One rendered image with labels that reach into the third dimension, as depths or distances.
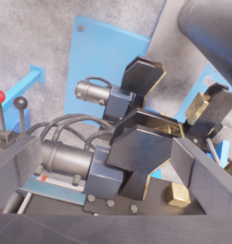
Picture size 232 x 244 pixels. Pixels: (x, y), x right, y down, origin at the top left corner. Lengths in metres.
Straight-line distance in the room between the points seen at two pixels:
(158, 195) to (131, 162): 0.27
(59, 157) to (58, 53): 1.05
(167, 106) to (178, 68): 0.31
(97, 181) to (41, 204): 0.19
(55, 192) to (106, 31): 0.97
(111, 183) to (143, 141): 0.19
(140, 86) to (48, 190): 0.61
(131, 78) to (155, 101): 0.55
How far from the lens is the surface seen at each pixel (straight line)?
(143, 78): 0.87
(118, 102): 0.91
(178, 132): 0.50
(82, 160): 0.59
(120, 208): 0.66
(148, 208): 0.70
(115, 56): 1.27
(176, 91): 1.36
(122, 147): 0.47
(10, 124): 1.78
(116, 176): 0.55
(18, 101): 0.49
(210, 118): 1.06
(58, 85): 1.63
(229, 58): 0.53
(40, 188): 0.66
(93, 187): 0.60
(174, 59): 1.26
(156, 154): 0.49
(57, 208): 0.64
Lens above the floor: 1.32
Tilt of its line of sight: 51 degrees down
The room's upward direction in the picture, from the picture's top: 170 degrees counter-clockwise
